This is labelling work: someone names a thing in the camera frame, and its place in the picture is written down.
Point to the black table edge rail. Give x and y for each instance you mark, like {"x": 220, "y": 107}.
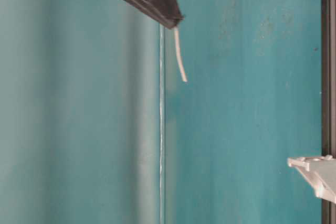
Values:
{"x": 328, "y": 76}

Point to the grey corner bracket at edge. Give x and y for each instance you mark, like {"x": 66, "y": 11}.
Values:
{"x": 319, "y": 172}

